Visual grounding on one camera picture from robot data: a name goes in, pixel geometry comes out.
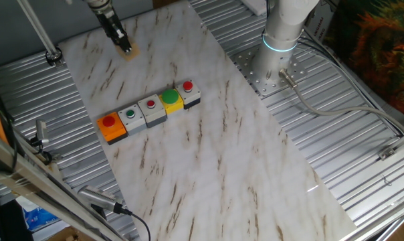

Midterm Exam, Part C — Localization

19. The grey box flat red button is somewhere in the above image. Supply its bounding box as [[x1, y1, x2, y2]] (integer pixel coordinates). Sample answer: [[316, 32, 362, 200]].
[[137, 94, 168, 129]]

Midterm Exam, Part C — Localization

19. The small metal corner bracket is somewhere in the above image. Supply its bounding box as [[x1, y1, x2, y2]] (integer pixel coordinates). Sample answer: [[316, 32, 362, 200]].
[[378, 147, 397, 161]]

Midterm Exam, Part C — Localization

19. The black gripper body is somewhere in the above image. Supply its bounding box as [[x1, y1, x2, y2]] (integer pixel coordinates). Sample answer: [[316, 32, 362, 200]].
[[94, 7, 129, 47]]

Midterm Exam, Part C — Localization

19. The small silver camera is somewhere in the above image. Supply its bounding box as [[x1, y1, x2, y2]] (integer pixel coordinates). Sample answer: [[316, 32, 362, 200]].
[[34, 119, 51, 147]]

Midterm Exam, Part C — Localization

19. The yellow box green mushroom button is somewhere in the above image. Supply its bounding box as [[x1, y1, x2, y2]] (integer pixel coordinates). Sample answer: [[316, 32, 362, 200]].
[[159, 88, 185, 116]]

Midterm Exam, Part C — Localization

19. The orange box red mushroom button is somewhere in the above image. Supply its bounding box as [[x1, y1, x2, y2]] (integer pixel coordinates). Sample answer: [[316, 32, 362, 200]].
[[96, 111, 128, 145]]

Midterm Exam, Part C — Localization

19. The grey cable with metal connector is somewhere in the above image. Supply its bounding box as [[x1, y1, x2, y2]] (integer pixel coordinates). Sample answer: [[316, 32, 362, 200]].
[[278, 68, 404, 135]]

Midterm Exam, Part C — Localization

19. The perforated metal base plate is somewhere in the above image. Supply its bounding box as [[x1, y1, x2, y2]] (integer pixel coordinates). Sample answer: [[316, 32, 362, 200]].
[[233, 45, 308, 97]]

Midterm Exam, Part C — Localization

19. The aluminium pole with foot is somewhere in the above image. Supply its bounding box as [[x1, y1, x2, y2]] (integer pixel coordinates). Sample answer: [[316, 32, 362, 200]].
[[16, 0, 64, 67]]

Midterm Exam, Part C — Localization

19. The brown cardboard box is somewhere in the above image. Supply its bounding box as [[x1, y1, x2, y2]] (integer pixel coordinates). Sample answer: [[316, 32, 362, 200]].
[[47, 226, 96, 241]]

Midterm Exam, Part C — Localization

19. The printed white carton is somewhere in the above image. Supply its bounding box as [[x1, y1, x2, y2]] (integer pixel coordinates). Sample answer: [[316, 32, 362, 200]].
[[304, 6, 327, 42]]

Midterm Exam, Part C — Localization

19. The colourful orange green cloth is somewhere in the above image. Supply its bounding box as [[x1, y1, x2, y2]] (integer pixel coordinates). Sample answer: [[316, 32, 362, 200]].
[[324, 0, 404, 123]]

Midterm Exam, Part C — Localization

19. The small wooden block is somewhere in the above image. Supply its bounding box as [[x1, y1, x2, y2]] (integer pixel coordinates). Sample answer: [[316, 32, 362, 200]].
[[116, 42, 140, 62]]

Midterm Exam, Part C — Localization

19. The grey box raised red button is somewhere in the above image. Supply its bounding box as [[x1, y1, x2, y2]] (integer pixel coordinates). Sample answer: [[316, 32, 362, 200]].
[[175, 79, 201, 110]]

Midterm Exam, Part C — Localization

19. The white power strip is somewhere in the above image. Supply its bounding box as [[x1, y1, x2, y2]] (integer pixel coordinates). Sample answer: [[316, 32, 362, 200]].
[[240, 0, 268, 17]]

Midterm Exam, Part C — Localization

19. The ribbed silver depth camera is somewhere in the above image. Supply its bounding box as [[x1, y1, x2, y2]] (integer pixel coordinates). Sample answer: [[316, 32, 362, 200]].
[[77, 185, 124, 215]]

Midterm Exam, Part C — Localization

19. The grey box green button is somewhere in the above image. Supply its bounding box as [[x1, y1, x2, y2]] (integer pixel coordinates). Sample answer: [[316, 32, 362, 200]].
[[117, 104, 147, 136]]

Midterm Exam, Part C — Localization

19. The black camera cable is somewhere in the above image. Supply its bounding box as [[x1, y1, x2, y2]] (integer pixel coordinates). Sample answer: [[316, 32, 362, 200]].
[[120, 206, 152, 241]]

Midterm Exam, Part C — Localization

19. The blue tissue pack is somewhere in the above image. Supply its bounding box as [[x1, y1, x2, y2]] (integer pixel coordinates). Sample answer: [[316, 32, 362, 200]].
[[16, 197, 61, 232]]

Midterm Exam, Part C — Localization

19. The aluminium frame bar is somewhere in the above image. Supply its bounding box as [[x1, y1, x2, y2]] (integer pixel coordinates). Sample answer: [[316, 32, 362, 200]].
[[0, 127, 126, 241]]

